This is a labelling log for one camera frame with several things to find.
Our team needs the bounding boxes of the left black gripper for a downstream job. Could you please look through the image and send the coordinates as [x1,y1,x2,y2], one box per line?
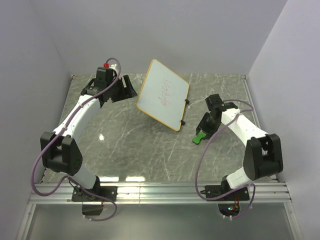
[107,74,137,103]

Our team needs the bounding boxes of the aluminium front rail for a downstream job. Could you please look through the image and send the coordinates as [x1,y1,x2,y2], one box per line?
[28,181,292,205]

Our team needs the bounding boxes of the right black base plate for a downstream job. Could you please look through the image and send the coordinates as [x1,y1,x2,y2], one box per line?
[201,185,250,202]

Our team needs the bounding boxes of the yellow framed whiteboard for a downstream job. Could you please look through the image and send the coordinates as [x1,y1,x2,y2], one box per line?
[135,59,190,132]

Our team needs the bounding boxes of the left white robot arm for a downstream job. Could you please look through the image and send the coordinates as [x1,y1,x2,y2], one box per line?
[40,62,137,201]

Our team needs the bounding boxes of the aluminium right side rail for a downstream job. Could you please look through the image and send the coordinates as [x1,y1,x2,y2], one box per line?
[241,76,278,182]

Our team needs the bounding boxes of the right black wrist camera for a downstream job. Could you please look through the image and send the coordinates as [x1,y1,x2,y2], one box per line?
[205,94,223,111]

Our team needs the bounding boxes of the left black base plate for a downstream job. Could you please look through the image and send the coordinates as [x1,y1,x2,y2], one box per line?
[71,186,118,202]

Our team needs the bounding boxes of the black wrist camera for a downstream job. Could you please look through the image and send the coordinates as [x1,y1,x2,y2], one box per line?
[96,63,114,85]
[205,94,223,111]

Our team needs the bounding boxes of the aluminium rail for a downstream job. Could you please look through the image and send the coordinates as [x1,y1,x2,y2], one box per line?
[241,76,278,182]
[28,181,292,205]

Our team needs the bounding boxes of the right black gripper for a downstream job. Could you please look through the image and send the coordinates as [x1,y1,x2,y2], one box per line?
[195,112,221,141]

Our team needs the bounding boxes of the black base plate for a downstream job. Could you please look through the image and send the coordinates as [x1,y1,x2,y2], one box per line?
[201,185,250,202]
[71,186,118,202]

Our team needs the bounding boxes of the green whiteboard eraser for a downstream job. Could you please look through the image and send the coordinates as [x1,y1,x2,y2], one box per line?
[192,132,206,145]

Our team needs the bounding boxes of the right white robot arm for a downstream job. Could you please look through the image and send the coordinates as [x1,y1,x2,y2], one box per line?
[192,102,284,200]

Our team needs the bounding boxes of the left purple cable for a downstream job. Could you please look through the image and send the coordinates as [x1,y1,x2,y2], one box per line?
[30,57,122,222]

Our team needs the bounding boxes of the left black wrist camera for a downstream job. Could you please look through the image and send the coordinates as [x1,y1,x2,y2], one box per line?
[96,63,114,85]

